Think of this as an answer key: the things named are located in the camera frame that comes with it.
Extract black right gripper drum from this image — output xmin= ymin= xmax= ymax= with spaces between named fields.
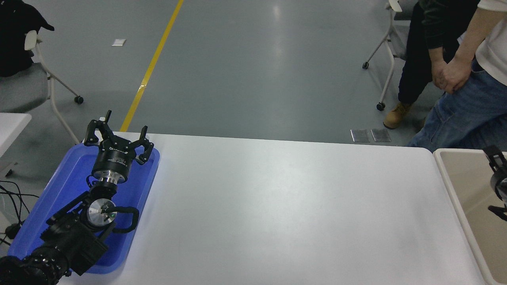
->
xmin=491 ymin=174 xmax=507 ymax=202

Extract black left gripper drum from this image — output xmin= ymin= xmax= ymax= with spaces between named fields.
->
xmin=92 ymin=139 xmax=139 ymax=177

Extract person's right hand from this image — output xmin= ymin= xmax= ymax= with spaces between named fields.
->
xmin=440 ymin=59 xmax=473 ymax=94

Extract person's hand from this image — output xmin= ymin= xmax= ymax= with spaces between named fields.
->
xmin=431 ymin=59 xmax=446 ymax=88

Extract large pale bin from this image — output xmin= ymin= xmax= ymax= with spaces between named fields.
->
xmin=433 ymin=148 xmax=507 ymax=285

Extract blue plastic tray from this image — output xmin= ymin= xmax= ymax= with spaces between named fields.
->
xmin=7 ymin=142 xmax=161 ymax=274

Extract person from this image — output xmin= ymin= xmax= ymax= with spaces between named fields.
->
xmin=383 ymin=0 xmax=482 ymax=130
xmin=406 ymin=0 xmax=507 ymax=153

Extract grey white office chair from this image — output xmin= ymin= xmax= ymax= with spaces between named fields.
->
xmin=362 ymin=0 xmax=420 ymax=111
xmin=0 ymin=30 xmax=84 ymax=145

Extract small white side table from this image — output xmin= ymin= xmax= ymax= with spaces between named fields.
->
xmin=0 ymin=113 xmax=32 ymax=177

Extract black garment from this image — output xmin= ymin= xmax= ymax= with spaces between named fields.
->
xmin=0 ymin=0 xmax=55 ymax=77

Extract black floor cables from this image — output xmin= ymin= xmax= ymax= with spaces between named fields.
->
xmin=0 ymin=181 xmax=40 ymax=246

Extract black cable plug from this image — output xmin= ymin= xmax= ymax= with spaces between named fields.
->
xmin=5 ymin=222 xmax=23 ymax=240

